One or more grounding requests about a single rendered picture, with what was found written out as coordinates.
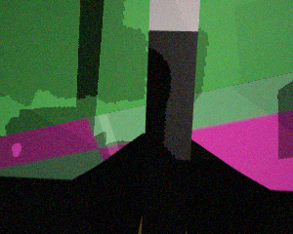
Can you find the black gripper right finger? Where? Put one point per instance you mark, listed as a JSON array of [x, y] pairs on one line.
[[222, 200]]

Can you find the green mat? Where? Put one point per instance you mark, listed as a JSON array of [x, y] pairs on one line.
[[65, 60]]

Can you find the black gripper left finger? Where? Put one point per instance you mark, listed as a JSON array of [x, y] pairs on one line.
[[107, 199]]

